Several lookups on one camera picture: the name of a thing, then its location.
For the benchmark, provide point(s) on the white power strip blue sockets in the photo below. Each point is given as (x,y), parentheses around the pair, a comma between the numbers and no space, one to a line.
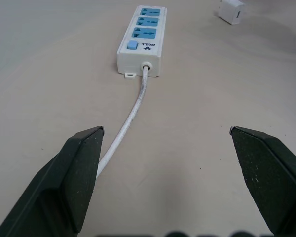
(143,39)

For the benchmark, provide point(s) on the white USB charger plug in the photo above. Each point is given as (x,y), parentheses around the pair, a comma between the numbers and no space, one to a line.
(230,11)

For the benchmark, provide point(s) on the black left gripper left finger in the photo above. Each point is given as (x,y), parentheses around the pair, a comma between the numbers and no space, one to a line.
(64,182)

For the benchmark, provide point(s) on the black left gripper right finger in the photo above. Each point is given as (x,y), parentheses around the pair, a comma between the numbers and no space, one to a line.
(269,177)

